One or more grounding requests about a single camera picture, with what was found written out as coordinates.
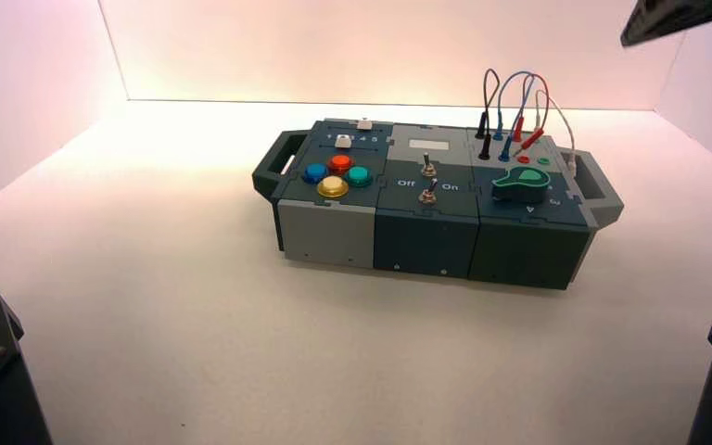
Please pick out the orange round push button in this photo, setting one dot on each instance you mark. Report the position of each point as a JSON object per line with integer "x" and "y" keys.
{"x": 340, "y": 163}

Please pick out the green pointer rotary knob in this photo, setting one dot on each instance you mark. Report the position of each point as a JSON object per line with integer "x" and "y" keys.
{"x": 519, "y": 185}

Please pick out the dark black angular bar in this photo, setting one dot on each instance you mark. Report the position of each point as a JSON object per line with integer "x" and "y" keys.
{"x": 669, "y": 18}

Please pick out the yellow round push button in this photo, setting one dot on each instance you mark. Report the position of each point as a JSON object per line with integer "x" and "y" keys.
{"x": 333, "y": 186}

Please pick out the dark teal grey control box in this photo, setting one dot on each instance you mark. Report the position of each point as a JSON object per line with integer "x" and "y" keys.
{"x": 423, "y": 239}

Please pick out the blue round push button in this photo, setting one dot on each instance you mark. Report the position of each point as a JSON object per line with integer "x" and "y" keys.
{"x": 315, "y": 172}

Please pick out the white slider knob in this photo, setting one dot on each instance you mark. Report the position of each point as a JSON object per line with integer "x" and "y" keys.
{"x": 364, "y": 124}
{"x": 344, "y": 142}

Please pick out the teal green round push button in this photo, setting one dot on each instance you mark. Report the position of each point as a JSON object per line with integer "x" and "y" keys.
{"x": 359, "y": 176}

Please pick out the pale rectangular display window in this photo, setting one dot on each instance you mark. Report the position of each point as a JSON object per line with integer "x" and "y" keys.
{"x": 428, "y": 144}

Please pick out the silver toggle switch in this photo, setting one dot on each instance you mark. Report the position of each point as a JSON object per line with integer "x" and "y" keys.
{"x": 428, "y": 166}
{"x": 428, "y": 196}

